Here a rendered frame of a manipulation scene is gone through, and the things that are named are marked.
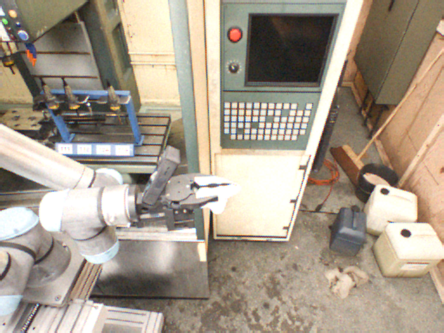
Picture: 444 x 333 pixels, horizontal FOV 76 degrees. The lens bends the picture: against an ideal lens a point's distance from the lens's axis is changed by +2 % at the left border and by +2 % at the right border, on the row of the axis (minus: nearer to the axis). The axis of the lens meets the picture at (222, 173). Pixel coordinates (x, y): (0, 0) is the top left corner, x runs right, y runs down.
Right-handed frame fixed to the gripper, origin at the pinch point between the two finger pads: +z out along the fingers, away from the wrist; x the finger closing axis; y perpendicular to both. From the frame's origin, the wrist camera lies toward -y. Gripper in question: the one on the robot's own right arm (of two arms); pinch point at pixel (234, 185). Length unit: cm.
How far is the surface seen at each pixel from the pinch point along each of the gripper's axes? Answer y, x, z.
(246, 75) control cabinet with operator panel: 4, -76, 18
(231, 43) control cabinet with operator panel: -9, -76, 11
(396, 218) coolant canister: 120, -88, 138
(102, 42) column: 7, -164, -59
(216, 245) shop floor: 146, -101, 4
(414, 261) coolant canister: 127, -56, 132
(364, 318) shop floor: 154, -37, 94
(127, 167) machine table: 59, -96, -46
